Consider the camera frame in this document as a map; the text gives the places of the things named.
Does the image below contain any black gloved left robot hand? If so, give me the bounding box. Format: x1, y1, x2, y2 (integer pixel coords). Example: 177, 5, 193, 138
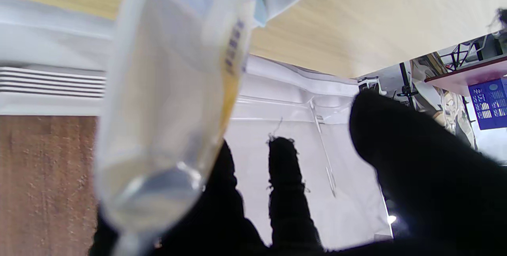
494, 8, 507, 30

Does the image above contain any red edged shelf board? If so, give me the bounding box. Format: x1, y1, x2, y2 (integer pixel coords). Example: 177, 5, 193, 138
425, 56, 507, 96

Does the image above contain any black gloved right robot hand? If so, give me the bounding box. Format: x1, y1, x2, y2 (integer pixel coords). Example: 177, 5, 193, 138
89, 89, 507, 256

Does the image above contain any blue plastic crate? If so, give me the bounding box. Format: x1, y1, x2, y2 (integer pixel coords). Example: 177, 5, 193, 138
468, 78, 507, 130

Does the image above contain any white toothpaste tube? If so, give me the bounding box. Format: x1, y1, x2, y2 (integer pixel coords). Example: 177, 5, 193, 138
93, 0, 262, 256

